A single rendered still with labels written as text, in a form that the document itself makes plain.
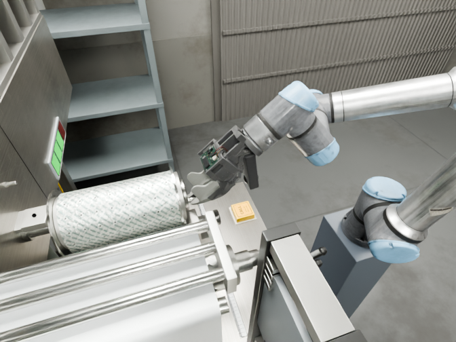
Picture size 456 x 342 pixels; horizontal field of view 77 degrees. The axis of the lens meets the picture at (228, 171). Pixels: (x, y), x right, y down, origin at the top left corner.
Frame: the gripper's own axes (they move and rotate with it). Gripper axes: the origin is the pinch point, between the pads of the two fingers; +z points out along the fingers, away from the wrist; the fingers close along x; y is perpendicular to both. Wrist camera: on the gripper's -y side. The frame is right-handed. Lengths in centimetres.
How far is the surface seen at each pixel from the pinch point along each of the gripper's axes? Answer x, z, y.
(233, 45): -208, -36, -85
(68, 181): -78, 74, -6
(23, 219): -0.2, 23.2, 27.2
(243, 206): -17.5, 3.9, -36.4
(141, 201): 3.4, 4.7, 13.0
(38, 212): -1.4, 21.2, 25.5
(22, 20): -71, 14, 44
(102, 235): 5.8, 14.7, 15.4
